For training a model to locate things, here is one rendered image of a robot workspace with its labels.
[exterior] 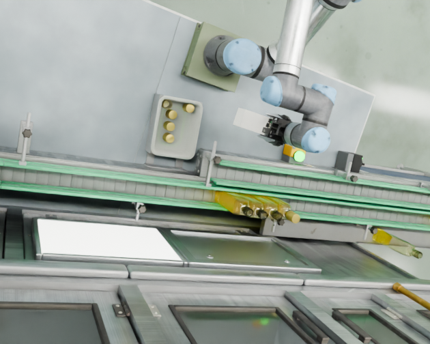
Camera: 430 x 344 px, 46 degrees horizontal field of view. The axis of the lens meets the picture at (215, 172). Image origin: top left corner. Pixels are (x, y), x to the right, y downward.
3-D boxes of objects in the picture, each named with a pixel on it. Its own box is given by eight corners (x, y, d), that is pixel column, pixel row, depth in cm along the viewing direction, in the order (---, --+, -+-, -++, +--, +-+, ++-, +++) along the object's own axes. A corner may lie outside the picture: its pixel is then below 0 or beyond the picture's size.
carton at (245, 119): (238, 107, 175) (245, 109, 170) (295, 127, 185) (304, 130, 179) (232, 124, 176) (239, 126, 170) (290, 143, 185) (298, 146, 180)
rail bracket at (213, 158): (197, 181, 193) (208, 189, 182) (205, 138, 191) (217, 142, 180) (204, 182, 195) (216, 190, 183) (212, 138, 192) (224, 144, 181)
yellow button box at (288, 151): (280, 159, 220) (289, 162, 213) (284, 142, 219) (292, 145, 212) (294, 161, 222) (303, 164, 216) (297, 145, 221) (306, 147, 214)
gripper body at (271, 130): (266, 112, 166) (284, 117, 155) (288, 121, 170) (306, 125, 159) (259, 135, 167) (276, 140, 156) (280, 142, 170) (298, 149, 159)
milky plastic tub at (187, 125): (144, 150, 197) (149, 154, 189) (154, 93, 194) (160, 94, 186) (186, 156, 204) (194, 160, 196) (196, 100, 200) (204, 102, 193)
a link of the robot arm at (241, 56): (221, 34, 180) (235, 33, 168) (254, 46, 185) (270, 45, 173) (211, 67, 182) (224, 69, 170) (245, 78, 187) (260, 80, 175)
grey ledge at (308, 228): (252, 228, 218) (263, 236, 208) (256, 208, 217) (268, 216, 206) (422, 242, 254) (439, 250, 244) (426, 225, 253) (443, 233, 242)
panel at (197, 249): (31, 225, 166) (34, 264, 135) (32, 216, 165) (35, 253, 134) (273, 243, 200) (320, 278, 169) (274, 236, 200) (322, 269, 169)
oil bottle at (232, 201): (213, 200, 198) (235, 216, 179) (216, 186, 197) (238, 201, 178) (226, 201, 200) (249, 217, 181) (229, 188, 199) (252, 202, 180)
